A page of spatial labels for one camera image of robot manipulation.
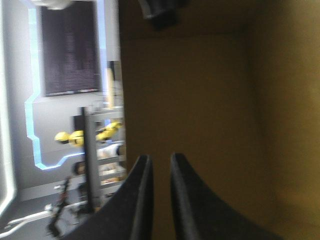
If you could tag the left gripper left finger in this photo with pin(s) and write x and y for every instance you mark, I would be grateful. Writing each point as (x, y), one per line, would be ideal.
(130, 205)

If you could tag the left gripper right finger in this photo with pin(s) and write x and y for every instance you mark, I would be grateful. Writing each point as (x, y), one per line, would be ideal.
(195, 210)

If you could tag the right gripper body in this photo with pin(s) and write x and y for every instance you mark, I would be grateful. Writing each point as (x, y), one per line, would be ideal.
(162, 15)

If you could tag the brown cardboard box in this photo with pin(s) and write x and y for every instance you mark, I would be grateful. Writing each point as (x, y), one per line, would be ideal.
(212, 100)

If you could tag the grey storage rack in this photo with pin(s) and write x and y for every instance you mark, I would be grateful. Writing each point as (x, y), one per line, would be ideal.
(91, 155)

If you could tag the yellow robot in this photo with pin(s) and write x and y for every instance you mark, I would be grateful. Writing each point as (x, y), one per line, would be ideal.
(75, 137)

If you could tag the dark wall display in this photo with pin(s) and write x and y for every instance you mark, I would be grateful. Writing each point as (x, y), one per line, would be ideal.
(70, 47)

